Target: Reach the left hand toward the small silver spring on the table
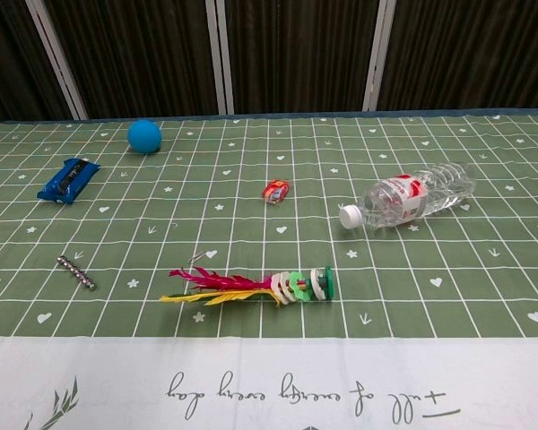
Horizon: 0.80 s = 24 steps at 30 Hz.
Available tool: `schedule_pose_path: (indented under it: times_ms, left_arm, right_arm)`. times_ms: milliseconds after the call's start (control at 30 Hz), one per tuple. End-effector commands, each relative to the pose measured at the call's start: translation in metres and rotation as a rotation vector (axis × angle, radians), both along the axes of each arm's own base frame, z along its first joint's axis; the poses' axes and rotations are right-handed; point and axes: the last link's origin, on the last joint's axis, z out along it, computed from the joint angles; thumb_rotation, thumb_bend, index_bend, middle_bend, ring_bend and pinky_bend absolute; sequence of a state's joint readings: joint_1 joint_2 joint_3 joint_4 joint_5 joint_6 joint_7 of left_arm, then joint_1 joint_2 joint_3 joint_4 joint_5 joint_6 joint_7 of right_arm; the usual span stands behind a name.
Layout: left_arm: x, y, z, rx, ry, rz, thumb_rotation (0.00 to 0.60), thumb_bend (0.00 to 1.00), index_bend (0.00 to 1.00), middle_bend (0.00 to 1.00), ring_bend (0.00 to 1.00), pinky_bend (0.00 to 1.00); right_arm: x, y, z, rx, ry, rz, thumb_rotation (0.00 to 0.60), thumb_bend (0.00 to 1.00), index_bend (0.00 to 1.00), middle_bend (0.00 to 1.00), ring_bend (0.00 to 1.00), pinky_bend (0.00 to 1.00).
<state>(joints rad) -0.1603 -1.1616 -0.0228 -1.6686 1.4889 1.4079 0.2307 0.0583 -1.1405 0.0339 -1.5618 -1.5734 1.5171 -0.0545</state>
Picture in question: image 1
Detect red candy wrapper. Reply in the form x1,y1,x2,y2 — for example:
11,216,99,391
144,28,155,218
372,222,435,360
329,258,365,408
261,179,291,207

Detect colourful feather shuttlecock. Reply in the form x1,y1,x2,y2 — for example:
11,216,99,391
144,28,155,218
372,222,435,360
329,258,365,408
159,265,336,309

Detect green grid tablecloth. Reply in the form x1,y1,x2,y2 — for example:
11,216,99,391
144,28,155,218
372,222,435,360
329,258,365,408
0,106,538,430

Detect clear plastic water bottle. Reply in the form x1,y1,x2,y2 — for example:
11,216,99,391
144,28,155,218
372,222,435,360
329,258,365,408
338,162,478,231

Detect blue ball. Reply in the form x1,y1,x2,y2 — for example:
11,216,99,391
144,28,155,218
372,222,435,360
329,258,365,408
126,119,163,155

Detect dark fabric screen panel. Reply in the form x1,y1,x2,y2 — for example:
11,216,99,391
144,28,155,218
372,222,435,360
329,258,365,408
377,0,538,111
43,0,221,120
0,0,74,128
224,0,382,115

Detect blue snack packet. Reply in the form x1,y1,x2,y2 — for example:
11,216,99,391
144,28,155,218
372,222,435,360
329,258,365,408
36,157,101,206

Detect white screen frame post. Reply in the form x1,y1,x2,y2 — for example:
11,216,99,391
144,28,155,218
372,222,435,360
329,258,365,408
361,0,396,112
25,0,90,121
204,0,237,116

